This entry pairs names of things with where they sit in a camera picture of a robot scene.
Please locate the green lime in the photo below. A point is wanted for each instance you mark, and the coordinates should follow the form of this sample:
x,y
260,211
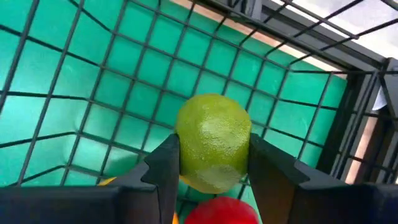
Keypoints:
x,y
214,137

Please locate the red apple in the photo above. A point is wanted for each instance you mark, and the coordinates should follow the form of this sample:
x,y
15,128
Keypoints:
x,y
222,213

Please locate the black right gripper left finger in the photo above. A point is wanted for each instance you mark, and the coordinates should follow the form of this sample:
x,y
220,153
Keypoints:
x,y
152,196

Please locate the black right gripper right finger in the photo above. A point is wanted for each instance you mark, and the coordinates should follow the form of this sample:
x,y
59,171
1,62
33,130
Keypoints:
x,y
289,196

